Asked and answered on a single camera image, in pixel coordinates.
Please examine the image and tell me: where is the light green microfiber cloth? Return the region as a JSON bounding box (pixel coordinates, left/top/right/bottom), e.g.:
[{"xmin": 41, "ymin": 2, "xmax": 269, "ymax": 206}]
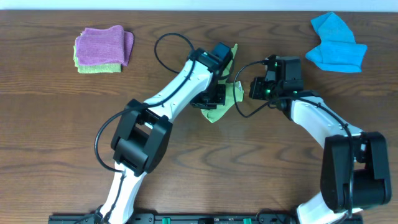
[{"xmin": 201, "ymin": 44, "xmax": 244, "ymax": 123}]

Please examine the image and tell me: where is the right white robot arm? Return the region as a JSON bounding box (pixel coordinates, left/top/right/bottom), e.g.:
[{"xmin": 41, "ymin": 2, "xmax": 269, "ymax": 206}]
[{"xmin": 249, "ymin": 72, "xmax": 392, "ymax": 223}]

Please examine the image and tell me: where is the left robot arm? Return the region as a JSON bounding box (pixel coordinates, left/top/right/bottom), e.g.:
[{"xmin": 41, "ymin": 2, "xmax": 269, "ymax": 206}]
[{"xmin": 93, "ymin": 44, "xmax": 234, "ymax": 223}]

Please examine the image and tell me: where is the blue crumpled cloth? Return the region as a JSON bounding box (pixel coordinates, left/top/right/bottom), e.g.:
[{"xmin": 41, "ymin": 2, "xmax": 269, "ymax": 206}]
[{"xmin": 305, "ymin": 12, "xmax": 368, "ymax": 73}]

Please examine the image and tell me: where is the green folded cloth under purple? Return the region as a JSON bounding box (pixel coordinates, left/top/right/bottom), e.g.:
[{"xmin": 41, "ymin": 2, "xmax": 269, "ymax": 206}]
[{"xmin": 73, "ymin": 38, "xmax": 122, "ymax": 74}]

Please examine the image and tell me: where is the right black camera cable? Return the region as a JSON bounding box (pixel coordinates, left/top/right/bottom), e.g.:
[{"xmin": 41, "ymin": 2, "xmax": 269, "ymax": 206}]
[{"xmin": 232, "ymin": 58, "xmax": 355, "ymax": 218}]

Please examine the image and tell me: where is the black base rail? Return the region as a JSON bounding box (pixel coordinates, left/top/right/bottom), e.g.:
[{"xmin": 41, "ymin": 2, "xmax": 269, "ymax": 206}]
[{"xmin": 48, "ymin": 212, "xmax": 363, "ymax": 224}]

